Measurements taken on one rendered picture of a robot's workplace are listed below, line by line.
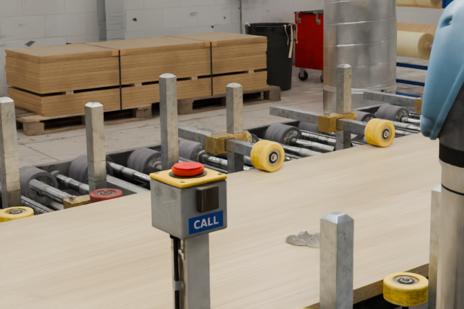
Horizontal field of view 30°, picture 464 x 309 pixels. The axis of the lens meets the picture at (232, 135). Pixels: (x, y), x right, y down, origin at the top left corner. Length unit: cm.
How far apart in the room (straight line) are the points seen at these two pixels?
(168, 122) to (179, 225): 133
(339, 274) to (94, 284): 52
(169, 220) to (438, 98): 47
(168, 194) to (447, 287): 43
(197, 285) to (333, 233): 25
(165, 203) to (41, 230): 90
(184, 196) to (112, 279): 62
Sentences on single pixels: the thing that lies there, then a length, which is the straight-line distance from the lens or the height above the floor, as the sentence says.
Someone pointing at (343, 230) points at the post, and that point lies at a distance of 125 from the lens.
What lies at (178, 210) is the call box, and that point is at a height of 119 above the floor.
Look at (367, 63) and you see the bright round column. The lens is 556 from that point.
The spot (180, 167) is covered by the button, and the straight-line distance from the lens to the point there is 106.
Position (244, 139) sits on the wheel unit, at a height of 95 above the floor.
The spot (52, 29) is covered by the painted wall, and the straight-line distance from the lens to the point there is 885.
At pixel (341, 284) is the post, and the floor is 102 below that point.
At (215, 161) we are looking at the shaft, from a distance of 287.
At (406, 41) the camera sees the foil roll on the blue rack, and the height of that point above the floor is 60.
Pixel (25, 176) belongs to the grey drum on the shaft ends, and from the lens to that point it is 265.
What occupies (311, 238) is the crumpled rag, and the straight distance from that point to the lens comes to 178.
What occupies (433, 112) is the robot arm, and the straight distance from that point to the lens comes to 68.
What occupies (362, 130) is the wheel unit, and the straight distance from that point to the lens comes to 269.
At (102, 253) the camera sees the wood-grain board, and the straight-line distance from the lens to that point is 177.
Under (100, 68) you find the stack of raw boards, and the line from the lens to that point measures 765.
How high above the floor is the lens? 149
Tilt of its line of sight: 12 degrees down
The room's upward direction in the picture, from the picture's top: 1 degrees counter-clockwise
